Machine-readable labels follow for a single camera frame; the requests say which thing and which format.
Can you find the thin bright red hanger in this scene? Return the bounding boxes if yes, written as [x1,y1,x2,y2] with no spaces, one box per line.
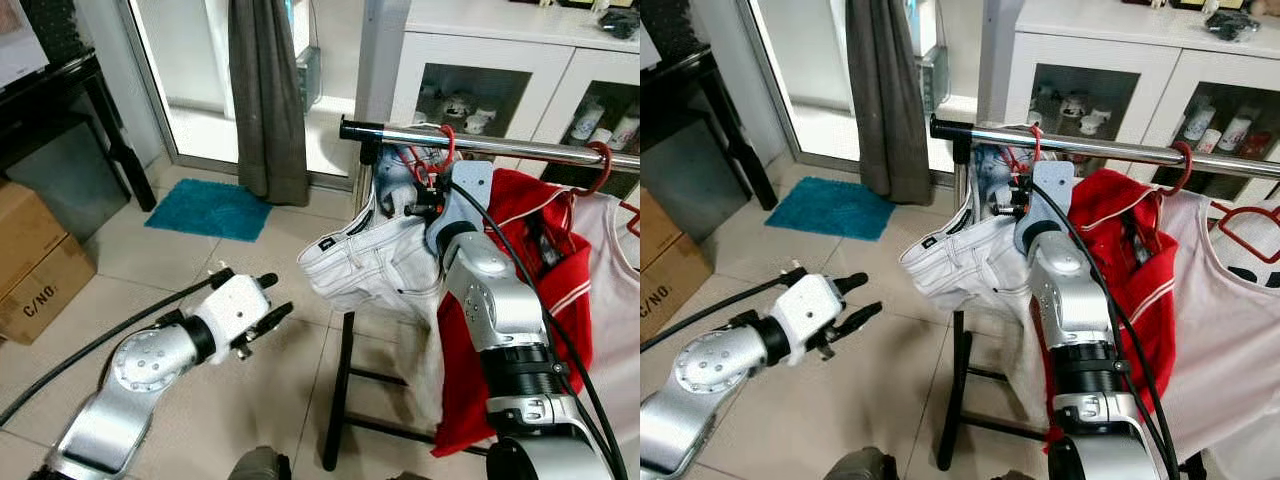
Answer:
[1000,122,1046,186]
[400,122,459,191]

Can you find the white jeans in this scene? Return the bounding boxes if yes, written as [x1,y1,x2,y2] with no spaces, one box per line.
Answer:
[297,145,451,426]
[897,145,1046,426]

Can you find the teal floor mat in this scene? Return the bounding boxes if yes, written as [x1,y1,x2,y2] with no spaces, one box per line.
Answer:
[763,176,898,241]
[143,178,273,243]

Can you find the chrome and black clothes rack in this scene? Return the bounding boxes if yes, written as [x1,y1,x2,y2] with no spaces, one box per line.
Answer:
[320,115,641,473]
[928,113,1280,473]

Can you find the grey robot left leg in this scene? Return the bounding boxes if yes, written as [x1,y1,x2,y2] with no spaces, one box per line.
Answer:
[228,447,293,480]
[825,447,886,480]

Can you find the grey vented box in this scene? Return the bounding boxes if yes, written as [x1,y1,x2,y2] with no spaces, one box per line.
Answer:
[295,43,323,113]
[918,43,951,113]

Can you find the grey curtain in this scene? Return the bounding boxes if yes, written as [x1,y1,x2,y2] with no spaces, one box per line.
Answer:
[845,0,936,206]
[228,0,311,208]

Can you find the red polo shirt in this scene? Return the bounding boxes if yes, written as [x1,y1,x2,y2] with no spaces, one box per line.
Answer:
[432,167,596,458]
[1040,167,1181,451]

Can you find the cardboard box black print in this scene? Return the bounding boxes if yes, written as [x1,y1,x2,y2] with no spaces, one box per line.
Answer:
[640,185,701,341]
[0,180,98,346]

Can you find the black side table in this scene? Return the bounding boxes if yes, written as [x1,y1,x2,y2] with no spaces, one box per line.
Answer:
[0,50,158,216]
[640,45,771,226]

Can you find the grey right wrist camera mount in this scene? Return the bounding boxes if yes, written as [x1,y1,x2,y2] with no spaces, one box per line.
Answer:
[1015,160,1076,236]
[432,160,494,241]

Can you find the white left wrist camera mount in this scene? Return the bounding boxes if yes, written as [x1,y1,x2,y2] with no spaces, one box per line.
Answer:
[770,272,846,351]
[195,272,271,351]

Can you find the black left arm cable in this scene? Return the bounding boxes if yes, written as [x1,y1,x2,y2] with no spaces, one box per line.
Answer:
[640,263,809,353]
[0,265,236,426]

